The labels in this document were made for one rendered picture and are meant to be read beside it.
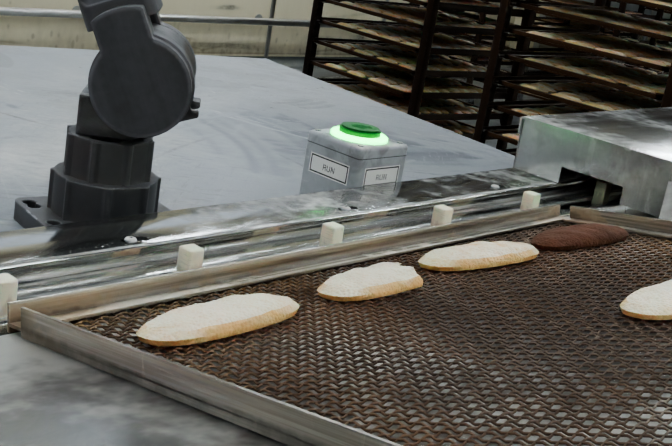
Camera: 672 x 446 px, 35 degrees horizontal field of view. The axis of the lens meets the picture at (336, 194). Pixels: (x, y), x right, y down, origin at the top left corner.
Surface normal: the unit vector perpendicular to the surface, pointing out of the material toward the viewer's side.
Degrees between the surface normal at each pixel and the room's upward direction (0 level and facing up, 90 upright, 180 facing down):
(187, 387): 90
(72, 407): 10
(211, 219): 0
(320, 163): 90
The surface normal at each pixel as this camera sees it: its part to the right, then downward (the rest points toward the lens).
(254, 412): -0.68, 0.09
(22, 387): 0.04, -0.99
